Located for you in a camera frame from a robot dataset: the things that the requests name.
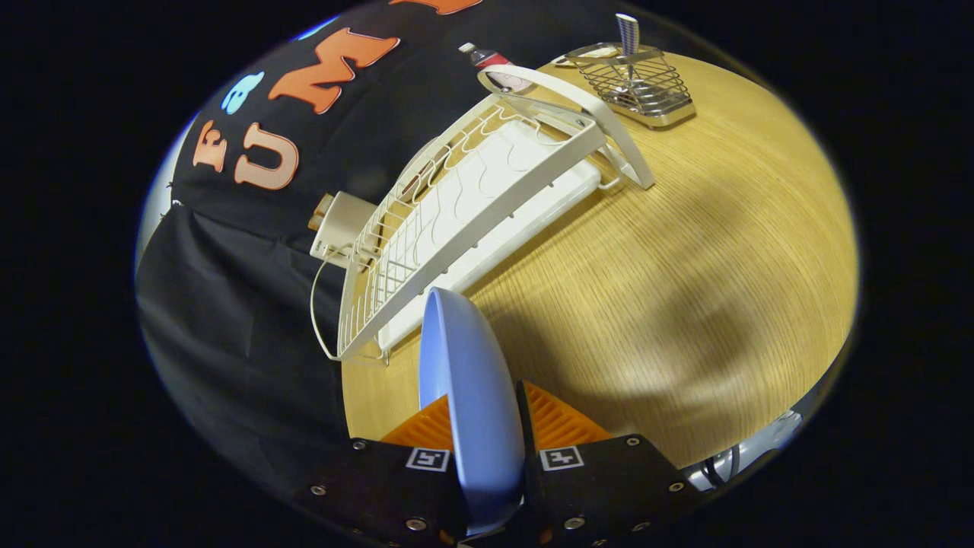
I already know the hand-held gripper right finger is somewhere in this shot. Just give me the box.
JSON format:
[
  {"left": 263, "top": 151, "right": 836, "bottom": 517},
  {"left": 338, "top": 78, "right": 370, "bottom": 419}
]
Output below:
[{"left": 516, "top": 381, "right": 705, "bottom": 548}]

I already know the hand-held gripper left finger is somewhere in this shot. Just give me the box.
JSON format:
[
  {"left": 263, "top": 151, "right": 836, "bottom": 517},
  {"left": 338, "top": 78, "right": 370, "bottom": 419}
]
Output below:
[{"left": 293, "top": 394, "right": 469, "bottom": 548}]

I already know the blue plate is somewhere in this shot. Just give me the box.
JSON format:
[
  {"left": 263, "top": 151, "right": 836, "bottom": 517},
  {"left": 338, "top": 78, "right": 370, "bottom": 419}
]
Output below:
[{"left": 419, "top": 287, "right": 526, "bottom": 537}]

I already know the white wire dish rack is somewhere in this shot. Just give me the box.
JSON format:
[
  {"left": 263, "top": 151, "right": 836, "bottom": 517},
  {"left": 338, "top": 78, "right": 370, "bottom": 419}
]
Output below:
[{"left": 335, "top": 65, "right": 657, "bottom": 365}]

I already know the metal wire basket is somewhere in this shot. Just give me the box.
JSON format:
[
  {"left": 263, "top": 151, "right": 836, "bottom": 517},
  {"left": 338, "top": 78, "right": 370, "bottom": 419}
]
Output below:
[{"left": 565, "top": 43, "right": 697, "bottom": 129}]

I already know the spoon with checkered handle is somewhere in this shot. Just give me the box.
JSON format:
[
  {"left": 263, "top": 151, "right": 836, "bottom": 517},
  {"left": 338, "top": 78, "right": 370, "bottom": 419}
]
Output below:
[{"left": 615, "top": 13, "right": 640, "bottom": 86}]

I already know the white drip tray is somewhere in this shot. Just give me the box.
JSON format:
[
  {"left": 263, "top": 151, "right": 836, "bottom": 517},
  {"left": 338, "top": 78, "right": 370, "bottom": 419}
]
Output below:
[{"left": 377, "top": 122, "right": 602, "bottom": 352}]

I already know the cream toaster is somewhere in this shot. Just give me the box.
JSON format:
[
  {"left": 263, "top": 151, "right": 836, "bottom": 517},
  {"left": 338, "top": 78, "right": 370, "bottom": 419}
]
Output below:
[{"left": 310, "top": 192, "right": 379, "bottom": 267}]

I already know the brown toast slice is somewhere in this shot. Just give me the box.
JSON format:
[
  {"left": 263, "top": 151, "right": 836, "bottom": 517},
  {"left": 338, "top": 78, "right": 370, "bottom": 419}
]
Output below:
[{"left": 307, "top": 194, "right": 336, "bottom": 231}]

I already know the clear bottle red label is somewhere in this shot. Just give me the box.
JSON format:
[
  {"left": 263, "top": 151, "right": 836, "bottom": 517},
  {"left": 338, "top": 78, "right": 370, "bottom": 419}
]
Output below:
[{"left": 459, "top": 42, "right": 533, "bottom": 94}]

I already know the white toaster cable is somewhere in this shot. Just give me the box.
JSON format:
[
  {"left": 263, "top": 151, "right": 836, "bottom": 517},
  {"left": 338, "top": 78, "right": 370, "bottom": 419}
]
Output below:
[{"left": 310, "top": 255, "right": 343, "bottom": 360}]

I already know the grey metal frame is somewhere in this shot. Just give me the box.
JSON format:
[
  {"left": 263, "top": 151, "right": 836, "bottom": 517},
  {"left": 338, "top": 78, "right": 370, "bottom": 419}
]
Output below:
[{"left": 685, "top": 411, "right": 804, "bottom": 492}]

